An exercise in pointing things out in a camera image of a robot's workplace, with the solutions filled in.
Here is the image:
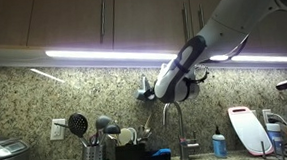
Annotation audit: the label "grey measuring cup set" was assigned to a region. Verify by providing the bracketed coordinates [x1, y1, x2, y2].
[133, 74, 157, 104]

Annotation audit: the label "black sink caddy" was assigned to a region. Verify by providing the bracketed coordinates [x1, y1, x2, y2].
[113, 140, 172, 160]

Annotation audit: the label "white LED light strip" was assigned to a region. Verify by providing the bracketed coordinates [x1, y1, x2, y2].
[44, 42, 179, 69]
[209, 49, 287, 69]

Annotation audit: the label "wooden chopsticks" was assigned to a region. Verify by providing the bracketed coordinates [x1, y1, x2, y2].
[141, 113, 154, 139]

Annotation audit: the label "dark ladle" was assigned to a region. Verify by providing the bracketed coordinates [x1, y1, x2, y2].
[99, 122, 122, 147]

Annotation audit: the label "grey ladle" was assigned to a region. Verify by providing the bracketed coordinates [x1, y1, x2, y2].
[93, 114, 114, 146]

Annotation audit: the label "white plastic spoon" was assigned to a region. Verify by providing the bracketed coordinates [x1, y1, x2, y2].
[116, 127, 135, 147]

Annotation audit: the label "stainless steel gooseneck faucet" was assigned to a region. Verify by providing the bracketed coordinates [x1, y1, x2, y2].
[161, 100, 201, 160]

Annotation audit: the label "pink blue rubber bands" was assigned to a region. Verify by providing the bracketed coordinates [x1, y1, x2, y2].
[178, 136, 190, 146]

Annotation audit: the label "blue sponge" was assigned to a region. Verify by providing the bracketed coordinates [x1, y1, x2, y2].
[151, 147, 172, 158]

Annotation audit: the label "black slotted skimmer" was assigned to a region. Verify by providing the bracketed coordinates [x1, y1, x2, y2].
[52, 111, 90, 150]

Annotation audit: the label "perforated metal utensil holder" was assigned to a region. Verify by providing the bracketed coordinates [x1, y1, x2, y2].
[79, 144, 105, 160]

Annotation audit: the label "blue soap pump bottle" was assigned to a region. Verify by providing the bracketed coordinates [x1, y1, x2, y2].
[210, 124, 228, 160]

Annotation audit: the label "white pink cutting board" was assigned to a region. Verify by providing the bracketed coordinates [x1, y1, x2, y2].
[226, 103, 275, 159]

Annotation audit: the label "white outlet with plug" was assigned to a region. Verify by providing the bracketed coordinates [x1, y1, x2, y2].
[261, 108, 274, 126]

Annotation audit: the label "metal dish rack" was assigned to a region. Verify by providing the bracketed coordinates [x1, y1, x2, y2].
[258, 137, 287, 160]

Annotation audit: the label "white bottle blue label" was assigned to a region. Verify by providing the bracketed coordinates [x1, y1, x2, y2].
[264, 122, 284, 151]

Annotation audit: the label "metal cabinet bar handle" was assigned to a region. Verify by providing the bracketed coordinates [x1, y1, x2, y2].
[196, 2, 206, 30]
[97, 0, 109, 46]
[180, 1, 191, 44]

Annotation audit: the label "white wall outlet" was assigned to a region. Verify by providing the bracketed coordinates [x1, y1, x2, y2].
[48, 118, 68, 142]

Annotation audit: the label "wooden wall cabinets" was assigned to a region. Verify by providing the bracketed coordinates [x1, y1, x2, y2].
[0, 0, 287, 68]

